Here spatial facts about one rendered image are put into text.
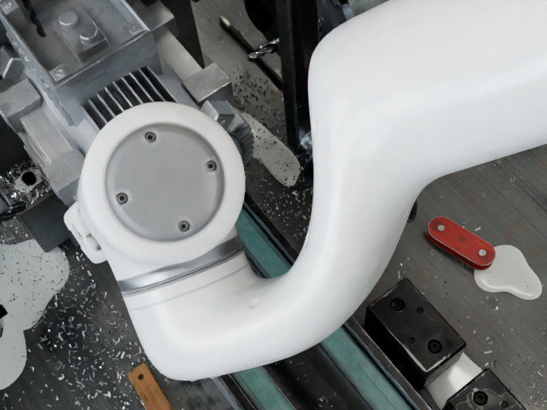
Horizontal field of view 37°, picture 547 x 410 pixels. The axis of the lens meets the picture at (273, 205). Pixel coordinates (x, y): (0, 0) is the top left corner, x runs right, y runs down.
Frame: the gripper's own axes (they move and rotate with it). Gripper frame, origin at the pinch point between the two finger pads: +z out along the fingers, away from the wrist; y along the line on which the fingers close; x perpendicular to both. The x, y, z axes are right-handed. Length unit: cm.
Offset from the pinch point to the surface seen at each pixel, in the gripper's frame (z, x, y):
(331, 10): 1.4, 4.6, 27.0
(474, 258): 15.1, -27.9, 31.6
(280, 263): 11.4, -14.3, 11.1
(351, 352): 5.4, -24.7, 10.9
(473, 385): 5.8, -35.7, 19.9
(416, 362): 8.5, -30.9, 16.8
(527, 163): 20, -24, 46
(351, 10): -1.0, 3.5, 27.6
